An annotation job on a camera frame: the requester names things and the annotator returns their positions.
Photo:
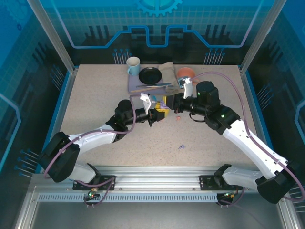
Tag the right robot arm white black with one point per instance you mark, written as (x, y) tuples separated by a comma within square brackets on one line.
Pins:
[(247, 152)]

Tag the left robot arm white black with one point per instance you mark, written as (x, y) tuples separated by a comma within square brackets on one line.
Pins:
[(95, 138)]

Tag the pale lavender chopstick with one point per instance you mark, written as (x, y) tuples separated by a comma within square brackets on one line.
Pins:
[(159, 87)]

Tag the metal knife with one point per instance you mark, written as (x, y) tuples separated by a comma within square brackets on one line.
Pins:
[(152, 85)]

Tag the light wooden chopstick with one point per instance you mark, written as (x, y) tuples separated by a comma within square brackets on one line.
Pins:
[(139, 90)]

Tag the beige folded cloth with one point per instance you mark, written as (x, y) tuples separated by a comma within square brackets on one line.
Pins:
[(169, 71)]

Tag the black plate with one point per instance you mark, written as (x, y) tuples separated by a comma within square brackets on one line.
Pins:
[(150, 75)]

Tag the salmon ceramic cup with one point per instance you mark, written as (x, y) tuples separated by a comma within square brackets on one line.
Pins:
[(184, 71)]

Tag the lavender tray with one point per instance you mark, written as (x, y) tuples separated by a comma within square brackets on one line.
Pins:
[(133, 82)]

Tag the light blue mug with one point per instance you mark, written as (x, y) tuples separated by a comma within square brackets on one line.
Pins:
[(133, 69)]

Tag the grey metal shelf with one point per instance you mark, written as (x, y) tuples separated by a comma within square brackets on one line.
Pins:
[(155, 217)]

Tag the aluminium table side rail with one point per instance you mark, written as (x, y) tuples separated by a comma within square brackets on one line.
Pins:
[(257, 119), (60, 117)]

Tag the aluminium mounting rail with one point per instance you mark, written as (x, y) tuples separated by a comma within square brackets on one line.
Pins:
[(157, 177)]

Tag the aluminium frame post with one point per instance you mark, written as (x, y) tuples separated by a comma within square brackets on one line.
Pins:
[(261, 35), (53, 35)]

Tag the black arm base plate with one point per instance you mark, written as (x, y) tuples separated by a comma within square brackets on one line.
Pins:
[(206, 182), (78, 186)]

